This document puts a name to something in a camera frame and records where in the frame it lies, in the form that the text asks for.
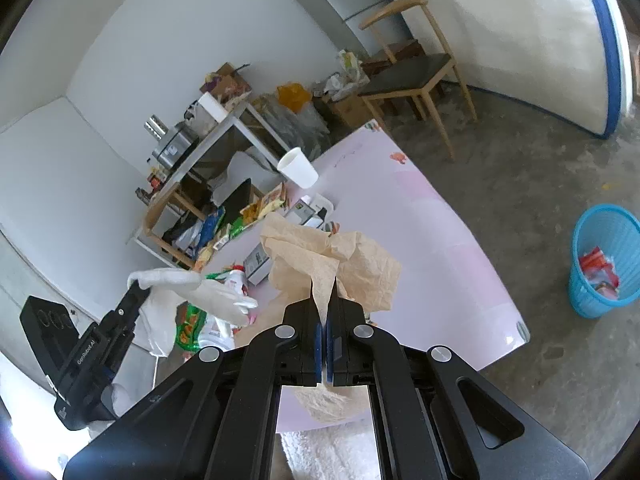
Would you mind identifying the yellow plastic bag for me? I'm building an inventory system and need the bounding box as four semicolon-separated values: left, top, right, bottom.
277;82;312;114

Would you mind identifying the cardboard box on shelf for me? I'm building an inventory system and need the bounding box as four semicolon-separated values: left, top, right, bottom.
200;63;253;110

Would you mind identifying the blue plastic trash basket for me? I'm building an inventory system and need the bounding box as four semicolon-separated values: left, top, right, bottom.
568;204;639;318

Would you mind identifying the beige paper bag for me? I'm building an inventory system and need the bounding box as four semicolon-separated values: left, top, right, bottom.
259;212;403;424

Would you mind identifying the white fluffy robe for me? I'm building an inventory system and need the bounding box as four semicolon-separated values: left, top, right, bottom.
281;420;382;480

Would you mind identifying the white gloved left hand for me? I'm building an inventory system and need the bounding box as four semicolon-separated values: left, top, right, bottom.
127;268;258;326

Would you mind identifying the white mattress blue edge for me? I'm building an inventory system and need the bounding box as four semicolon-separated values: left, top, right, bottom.
405;0;632;138

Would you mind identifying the wooden chair black seat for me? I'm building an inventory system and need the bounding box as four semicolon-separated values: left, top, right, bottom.
358;0;477;160

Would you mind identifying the white metal shelf table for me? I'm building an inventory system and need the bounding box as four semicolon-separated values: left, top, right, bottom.
131;102;292;271

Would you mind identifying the white yogurt drink bottle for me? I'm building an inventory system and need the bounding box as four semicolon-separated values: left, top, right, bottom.
198;268;257;350

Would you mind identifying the wooden chair behind table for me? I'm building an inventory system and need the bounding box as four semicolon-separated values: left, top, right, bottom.
141;178;212;270

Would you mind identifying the green snack bag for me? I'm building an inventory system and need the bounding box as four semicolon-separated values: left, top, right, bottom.
176;282;222;352

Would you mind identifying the red plastic wrapper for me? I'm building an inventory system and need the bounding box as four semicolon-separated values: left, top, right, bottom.
578;246;620;300

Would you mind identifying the blue snack bag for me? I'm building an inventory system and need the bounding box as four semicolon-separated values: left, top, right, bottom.
196;206;226;252

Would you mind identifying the grey cable box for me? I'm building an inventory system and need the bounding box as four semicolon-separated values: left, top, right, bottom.
242;195;335;286

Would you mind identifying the cardboard box on floor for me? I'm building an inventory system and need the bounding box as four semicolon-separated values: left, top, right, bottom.
323;94;373;130

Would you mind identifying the steel utensil holder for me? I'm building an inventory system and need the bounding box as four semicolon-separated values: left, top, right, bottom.
144;115;168;140

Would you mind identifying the white paper cup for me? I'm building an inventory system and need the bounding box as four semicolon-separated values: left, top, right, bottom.
277;148;319;188

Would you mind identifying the row of snack packets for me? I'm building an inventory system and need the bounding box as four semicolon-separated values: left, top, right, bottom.
193;182;288;272

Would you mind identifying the white paper towel roll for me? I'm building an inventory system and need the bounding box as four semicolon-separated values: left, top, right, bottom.
198;92;229;122

